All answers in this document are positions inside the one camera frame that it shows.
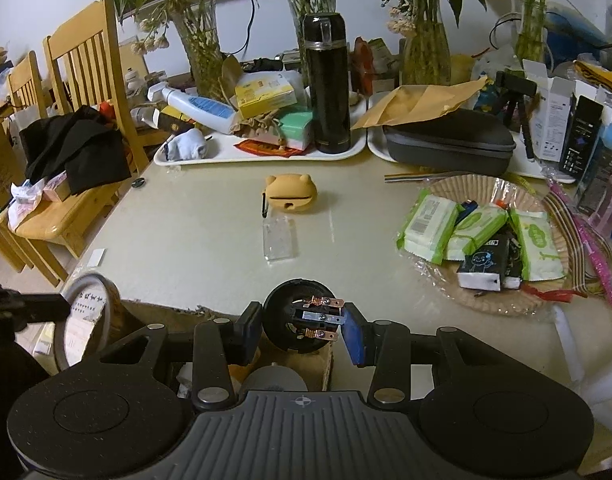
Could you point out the black gold tube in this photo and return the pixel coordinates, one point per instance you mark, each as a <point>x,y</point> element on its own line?
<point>173,122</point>

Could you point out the small white ceramic jar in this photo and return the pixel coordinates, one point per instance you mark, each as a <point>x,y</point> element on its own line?
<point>134,82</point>

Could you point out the pink box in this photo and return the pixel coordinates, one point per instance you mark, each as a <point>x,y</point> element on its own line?
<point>58,190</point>

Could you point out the clear plastic case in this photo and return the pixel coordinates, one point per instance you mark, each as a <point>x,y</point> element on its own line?
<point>281,240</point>

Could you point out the cardboard box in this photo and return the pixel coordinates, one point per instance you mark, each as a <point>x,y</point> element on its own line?
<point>150,312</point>

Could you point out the wooden chair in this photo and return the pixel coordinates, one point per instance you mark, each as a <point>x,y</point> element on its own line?
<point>28,80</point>
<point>85,50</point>

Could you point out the grey white socks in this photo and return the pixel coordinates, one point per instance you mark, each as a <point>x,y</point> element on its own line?
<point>188,145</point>

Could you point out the woven paper plate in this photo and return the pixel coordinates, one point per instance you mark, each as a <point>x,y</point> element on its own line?
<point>466,185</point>

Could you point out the amber tape roll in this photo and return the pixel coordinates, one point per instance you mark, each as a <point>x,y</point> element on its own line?
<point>114,310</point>

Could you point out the yellow bear earphone case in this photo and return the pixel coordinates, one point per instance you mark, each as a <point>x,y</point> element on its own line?
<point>291,192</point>

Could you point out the small green wet wipes pack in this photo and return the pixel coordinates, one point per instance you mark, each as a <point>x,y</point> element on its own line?
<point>536,240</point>
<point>478,225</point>

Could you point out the small white card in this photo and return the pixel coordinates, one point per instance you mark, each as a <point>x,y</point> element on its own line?
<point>96,257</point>

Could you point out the black carton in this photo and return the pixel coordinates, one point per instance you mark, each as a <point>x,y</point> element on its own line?
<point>583,135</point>

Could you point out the green box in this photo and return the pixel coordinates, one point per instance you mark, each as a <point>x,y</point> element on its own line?
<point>296,127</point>

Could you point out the white tray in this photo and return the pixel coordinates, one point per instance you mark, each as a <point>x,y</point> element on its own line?
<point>220,152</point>
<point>376,147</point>

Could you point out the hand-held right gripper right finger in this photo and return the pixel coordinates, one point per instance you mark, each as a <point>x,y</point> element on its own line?
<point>353,335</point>

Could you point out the black lamp socket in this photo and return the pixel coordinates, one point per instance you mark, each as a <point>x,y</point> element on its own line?
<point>286,310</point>

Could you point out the white open box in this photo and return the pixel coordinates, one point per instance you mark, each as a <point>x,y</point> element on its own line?
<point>548,110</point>

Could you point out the small black tripod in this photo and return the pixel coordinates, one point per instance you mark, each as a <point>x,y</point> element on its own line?
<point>516,85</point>

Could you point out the pink pen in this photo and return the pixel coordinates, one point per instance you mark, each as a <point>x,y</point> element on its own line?
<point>593,250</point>

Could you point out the red packet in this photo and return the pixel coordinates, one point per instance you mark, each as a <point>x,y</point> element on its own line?
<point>258,147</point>

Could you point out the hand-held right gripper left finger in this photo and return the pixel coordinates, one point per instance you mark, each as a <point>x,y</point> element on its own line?
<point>251,330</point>

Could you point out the large green wet wipes pack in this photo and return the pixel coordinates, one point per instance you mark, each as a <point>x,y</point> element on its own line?
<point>428,225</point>

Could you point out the crumpled brown paper bag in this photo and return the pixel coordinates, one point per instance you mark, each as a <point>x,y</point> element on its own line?
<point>258,125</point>

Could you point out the calligraphy card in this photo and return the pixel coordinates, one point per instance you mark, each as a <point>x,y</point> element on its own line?
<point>85,307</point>

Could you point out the black tissue pack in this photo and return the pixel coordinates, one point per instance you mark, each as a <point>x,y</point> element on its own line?
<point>483,260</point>

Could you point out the black cloth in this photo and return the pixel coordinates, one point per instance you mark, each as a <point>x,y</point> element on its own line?
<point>75,150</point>

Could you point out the white jar orange label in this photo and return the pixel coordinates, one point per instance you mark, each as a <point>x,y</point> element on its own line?
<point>276,380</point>

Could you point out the yellow box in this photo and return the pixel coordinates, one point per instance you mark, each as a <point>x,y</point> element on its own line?
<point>263,95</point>

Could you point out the blue carton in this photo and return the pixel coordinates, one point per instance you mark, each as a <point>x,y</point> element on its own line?
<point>608,160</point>

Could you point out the grey hard case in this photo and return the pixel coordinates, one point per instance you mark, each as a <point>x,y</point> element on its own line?
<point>451,145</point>

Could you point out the black thermos bottle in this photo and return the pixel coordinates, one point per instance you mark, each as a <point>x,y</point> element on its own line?
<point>328,100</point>

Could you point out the white spray bottle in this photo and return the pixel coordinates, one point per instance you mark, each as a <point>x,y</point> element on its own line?
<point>205,110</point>

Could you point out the black round button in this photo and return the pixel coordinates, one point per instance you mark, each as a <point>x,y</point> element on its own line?
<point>139,182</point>

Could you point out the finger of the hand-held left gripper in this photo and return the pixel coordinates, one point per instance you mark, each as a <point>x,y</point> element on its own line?
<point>40,307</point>

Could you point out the brown envelope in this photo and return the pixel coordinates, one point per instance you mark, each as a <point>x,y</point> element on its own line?
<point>416,105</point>

